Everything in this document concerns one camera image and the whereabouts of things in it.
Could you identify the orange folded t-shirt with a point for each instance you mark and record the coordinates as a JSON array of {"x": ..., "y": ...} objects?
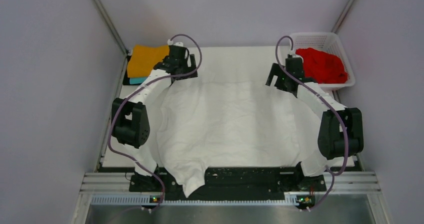
[{"x": 144, "y": 58}]

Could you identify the red t-shirt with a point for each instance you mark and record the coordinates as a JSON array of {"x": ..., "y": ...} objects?
[{"x": 323, "y": 67}]

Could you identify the white t-shirt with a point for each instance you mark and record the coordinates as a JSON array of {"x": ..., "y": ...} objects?
[{"x": 229, "y": 125}]

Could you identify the black folded t-shirt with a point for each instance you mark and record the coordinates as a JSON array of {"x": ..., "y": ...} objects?
[{"x": 126, "y": 79}]

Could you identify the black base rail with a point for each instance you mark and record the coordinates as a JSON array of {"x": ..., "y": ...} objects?
[{"x": 232, "y": 184}]

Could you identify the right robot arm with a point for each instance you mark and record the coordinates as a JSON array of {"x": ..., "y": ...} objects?
[{"x": 340, "y": 132}]

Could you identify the white plastic basket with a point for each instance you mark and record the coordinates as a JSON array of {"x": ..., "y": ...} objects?
[{"x": 327, "y": 42}]

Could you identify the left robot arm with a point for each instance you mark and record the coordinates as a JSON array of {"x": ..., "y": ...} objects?
[{"x": 130, "y": 122}]

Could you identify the white slotted cable duct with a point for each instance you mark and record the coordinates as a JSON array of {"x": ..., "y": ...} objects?
[{"x": 149, "y": 201}]

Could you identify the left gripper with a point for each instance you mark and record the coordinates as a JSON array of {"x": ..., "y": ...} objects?
[{"x": 191, "y": 69}]

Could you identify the teal folded t-shirt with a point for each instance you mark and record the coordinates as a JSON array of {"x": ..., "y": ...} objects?
[{"x": 137, "y": 81}]

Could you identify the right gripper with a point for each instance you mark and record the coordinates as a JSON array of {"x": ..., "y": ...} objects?
[{"x": 276, "y": 70}]

